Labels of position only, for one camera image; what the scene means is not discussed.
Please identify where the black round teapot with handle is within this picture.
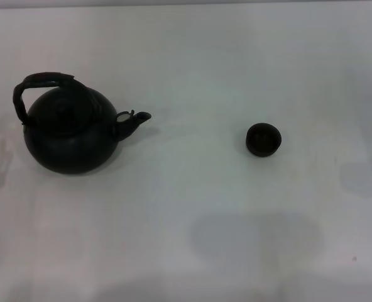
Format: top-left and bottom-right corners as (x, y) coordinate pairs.
(12, 71), (153, 176)

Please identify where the small dark round teacup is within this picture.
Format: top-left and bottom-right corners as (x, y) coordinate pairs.
(245, 122), (283, 157)

